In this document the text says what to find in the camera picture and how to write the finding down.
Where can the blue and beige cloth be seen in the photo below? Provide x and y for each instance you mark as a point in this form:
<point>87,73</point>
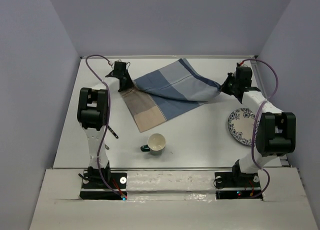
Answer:
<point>166,93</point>

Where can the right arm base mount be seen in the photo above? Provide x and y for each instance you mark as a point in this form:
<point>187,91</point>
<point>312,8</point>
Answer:
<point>231,187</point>

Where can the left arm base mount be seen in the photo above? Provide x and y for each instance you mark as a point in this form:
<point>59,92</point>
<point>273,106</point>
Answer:
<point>97,189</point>

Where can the green mug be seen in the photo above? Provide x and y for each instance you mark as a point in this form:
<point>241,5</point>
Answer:
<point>156,144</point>

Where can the metal fork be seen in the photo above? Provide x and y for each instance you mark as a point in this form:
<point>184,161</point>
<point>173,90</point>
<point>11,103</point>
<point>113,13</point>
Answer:
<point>113,132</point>

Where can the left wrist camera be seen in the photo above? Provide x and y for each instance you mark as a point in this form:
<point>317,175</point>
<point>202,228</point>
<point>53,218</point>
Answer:
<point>111,63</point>

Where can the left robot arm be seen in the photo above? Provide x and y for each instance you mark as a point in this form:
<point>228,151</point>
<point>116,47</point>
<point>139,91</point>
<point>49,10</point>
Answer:
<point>93,115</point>

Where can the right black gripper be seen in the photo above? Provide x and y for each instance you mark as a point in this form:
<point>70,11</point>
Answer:
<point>231,76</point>

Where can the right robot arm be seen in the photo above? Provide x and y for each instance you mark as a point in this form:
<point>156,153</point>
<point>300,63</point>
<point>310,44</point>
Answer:
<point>273,134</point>

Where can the blue floral plate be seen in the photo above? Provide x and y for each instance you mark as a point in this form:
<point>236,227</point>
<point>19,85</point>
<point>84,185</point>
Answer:
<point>240,124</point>

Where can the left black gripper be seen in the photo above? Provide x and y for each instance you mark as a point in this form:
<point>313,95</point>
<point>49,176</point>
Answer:
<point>129,83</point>

